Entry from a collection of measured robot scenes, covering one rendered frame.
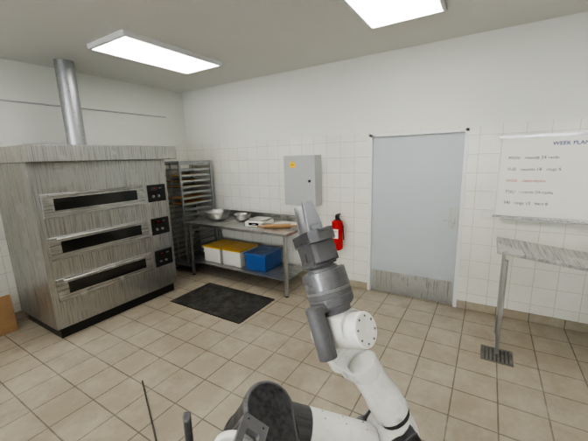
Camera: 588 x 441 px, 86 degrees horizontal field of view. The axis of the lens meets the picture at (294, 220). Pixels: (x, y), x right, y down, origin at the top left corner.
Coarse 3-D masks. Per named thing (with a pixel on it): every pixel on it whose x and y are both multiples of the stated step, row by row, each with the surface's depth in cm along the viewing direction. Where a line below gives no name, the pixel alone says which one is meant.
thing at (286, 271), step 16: (192, 224) 482; (208, 224) 468; (224, 224) 464; (240, 224) 461; (192, 256) 503; (192, 272) 508; (256, 272) 446; (272, 272) 444; (288, 272) 443; (288, 288) 414
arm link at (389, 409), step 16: (368, 384) 59; (384, 384) 60; (368, 400) 61; (384, 400) 60; (400, 400) 61; (368, 416) 67; (384, 416) 60; (400, 416) 60; (384, 432) 62; (400, 432) 60; (416, 432) 59
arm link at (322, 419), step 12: (312, 408) 62; (324, 420) 60; (336, 420) 61; (348, 420) 63; (360, 420) 64; (312, 432) 57; (324, 432) 58; (336, 432) 59; (348, 432) 60; (360, 432) 60; (372, 432) 62
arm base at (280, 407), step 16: (256, 384) 58; (272, 384) 59; (256, 400) 56; (272, 400) 57; (288, 400) 58; (256, 416) 54; (272, 416) 55; (288, 416) 56; (272, 432) 53; (288, 432) 54
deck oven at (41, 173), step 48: (48, 144) 289; (0, 192) 340; (48, 192) 310; (96, 192) 346; (144, 192) 398; (48, 240) 311; (96, 240) 349; (144, 240) 403; (48, 288) 318; (96, 288) 354; (144, 288) 408
